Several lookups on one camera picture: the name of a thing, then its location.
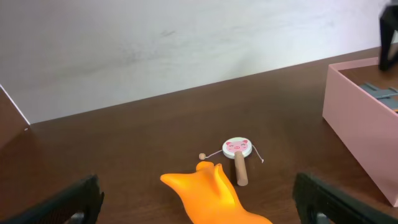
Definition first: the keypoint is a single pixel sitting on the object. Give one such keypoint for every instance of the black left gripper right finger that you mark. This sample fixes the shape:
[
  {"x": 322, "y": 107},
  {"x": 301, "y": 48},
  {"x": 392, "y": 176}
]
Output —
[{"x": 318, "y": 202}]

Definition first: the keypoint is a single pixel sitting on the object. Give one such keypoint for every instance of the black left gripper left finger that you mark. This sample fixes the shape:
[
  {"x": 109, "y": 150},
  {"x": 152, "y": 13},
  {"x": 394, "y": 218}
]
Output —
[{"x": 81, "y": 202}]

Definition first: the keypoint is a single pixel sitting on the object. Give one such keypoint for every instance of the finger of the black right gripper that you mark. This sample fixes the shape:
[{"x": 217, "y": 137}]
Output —
[{"x": 388, "y": 27}]

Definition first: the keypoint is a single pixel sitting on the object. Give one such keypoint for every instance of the yellow grey toy truck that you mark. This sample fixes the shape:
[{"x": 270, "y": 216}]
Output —
[{"x": 385, "y": 96}]

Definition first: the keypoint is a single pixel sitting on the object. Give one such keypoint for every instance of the pink cardboard box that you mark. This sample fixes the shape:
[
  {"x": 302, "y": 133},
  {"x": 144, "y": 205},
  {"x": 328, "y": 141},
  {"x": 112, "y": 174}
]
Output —
[{"x": 367, "y": 127}]

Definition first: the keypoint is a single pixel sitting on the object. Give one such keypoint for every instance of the pig face rattle drum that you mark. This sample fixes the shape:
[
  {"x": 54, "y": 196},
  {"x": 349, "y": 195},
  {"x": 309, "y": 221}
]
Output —
[{"x": 237, "y": 149}]

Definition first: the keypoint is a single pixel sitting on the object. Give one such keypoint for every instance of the orange rubber dolphin toy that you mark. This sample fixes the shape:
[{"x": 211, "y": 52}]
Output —
[{"x": 209, "y": 197}]

